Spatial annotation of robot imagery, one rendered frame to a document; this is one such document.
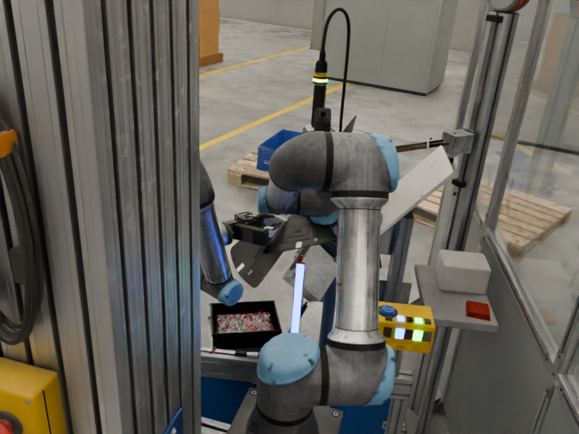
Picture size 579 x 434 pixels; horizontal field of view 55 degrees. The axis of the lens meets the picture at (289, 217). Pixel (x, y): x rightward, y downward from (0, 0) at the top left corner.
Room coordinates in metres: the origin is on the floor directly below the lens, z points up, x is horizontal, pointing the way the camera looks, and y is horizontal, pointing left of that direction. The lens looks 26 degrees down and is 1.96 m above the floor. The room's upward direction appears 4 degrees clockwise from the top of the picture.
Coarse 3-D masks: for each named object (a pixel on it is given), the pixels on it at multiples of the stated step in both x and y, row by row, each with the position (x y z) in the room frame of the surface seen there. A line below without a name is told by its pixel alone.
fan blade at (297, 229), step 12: (300, 216) 1.59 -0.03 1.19; (288, 228) 1.52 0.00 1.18; (300, 228) 1.51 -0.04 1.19; (312, 228) 1.51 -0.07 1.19; (324, 228) 1.50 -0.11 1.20; (276, 240) 1.47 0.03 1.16; (288, 240) 1.45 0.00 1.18; (300, 240) 1.43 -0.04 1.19; (324, 240) 1.41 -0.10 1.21; (264, 252) 1.43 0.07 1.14; (276, 252) 1.41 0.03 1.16
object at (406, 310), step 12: (396, 312) 1.27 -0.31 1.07; (408, 312) 1.28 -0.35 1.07; (420, 312) 1.29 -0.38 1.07; (384, 324) 1.23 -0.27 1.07; (396, 324) 1.23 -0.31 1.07; (408, 324) 1.23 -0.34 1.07; (420, 324) 1.23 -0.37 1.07; (432, 324) 1.23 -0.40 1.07; (432, 336) 1.22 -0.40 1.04; (396, 348) 1.22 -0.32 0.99; (408, 348) 1.22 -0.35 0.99; (420, 348) 1.22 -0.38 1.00
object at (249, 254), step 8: (272, 224) 1.72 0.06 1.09; (280, 224) 1.71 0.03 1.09; (232, 248) 1.75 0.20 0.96; (240, 248) 1.72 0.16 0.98; (248, 248) 1.70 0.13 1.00; (256, 248) 1.68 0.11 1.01; (264, 248) 1.67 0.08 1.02; (232, 256) 1.72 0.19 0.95; (240, 256) 1.70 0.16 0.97; (248, 256) 1.68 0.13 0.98; (256, 256) 1.66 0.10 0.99; (264, 256) 1.65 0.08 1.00; (272, 256) 1.64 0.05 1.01; (248, 264) 1.65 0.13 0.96; (256, 264) 1.64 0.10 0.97; (264, 264) 1.63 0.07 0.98; (272, 264) 1.62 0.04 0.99; (240, 272) 1.64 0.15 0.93; (256, 272) 1.61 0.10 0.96; (264, 272) 1.60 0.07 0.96; (248, 280) 1.60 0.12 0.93; (256, 280) 1.59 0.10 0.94
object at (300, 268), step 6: (300, 264) 1.30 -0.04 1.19; (300, 270) 1.30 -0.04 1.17; (300, 276) 1.30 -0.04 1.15; (300, 282) 1.30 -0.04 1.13; (300, 288) 1.30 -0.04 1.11; (294, 294) 1.30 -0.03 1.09; (300, 294) 1.30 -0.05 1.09; (294, 300) 1.30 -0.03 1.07; (300, 300) 1.30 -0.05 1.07; (294, 306) 1.30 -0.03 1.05; (300, 306) 1.30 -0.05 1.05; (294, 312) 1.30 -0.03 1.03; (294, 318) 1.30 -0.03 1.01; (294, 324) 1.30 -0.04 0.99; (294, 330) 1.30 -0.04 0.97
